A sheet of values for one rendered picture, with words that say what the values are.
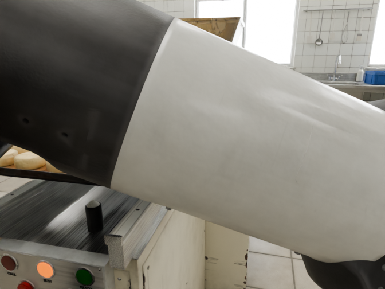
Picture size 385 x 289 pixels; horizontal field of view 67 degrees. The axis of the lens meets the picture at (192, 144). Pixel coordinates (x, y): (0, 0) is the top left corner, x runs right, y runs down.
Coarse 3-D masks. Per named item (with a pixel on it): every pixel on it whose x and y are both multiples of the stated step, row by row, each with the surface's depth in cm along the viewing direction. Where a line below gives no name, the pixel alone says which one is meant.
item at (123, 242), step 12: (144, 204) 58; (156, 204) 63; (132, 216) 54; (144, 216) 56; (156, 216) 63; (120, 228) 50; (132, 228) 51; (144, 228) 57; (108, 240) 47; (120, 240) 46; (132, 240) 51; (108, 252) 49; (120, 252) 48; (132, 252) 52; (120, 264) 49
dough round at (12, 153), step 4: (8, 152) 53; (12, 152) 53; (16, 152) 54; (4, 156) 51; (8, 156) 52; (12, 156) 52; (0, 160) 51; (4, 160) 51; (8, 160) 52; (12, 160) 52; (0, 164) 51; (4, 164) 52; (8, 164) 52; (12, 164) 53
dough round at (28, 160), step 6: (18, 156) 51; (24, 156) 51; (30, 156) 51; (36, 156) 51; (18, 162) 50; (24, 162) 49; (30, 162) 50; (36, 162) 50; (42, 162) 52; (18, 168) 50; (24, 168) 50; (30, 168) 50; (36, 168) 51
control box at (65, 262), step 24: (0, 240) 57; (0, 264) 56; (24, 264) 54; (48, 264) 52; (72, 264) 51; (96, 264) 50; (0, 288) 58; (48, 288) 54; (72, 288) 53; (96, 288) 52
